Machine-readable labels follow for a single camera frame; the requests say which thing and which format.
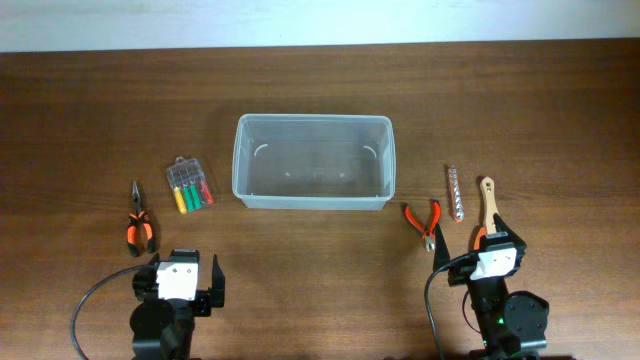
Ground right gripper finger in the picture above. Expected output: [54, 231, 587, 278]
[493, 213, 523, 245]
[433, 223, 451, 272]

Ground small red cutting pliers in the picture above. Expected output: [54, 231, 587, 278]
[401, 199, 442, 251]

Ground wooden handle orange scraper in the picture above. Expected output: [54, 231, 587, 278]
[473, 177, 498, 250]

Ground orange black long-nose pliers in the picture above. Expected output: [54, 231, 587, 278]
[126, 181, 157, 257]

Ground clear case coloured screwdrivers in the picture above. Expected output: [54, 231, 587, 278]
[166, 157, 214, 214]

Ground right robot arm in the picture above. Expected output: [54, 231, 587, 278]
[424, 214, 550, 360]

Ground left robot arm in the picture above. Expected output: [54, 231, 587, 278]
[129, 249, 226, 360]

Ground clear plastic container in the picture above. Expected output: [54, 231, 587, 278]
[232, 114, 396, 211]

